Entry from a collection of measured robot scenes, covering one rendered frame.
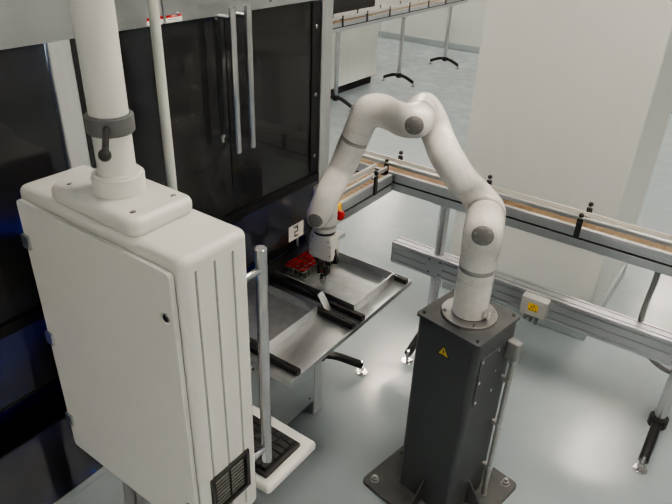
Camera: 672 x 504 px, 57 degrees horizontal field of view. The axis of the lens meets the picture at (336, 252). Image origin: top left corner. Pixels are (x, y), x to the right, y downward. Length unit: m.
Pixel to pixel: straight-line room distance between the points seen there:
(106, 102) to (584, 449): 2.52
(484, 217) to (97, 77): 1.17
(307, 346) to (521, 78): 1.92
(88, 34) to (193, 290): 0.45
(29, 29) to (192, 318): 0.69
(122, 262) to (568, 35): 2.51
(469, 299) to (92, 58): 1.39
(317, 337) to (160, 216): 0.93
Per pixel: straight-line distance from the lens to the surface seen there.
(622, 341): 2.97
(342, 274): 2.28
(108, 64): 1.15
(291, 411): 2.77
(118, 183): 1.20
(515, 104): 3.36
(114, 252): 1.18
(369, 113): 1.89
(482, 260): 2.00
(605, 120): 3.25
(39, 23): 1.47
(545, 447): 3.03
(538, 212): 2.83
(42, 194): 1.38
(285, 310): 2.08
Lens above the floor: 2.08
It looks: 30 degrees down
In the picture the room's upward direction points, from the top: 2 degrees clockwise
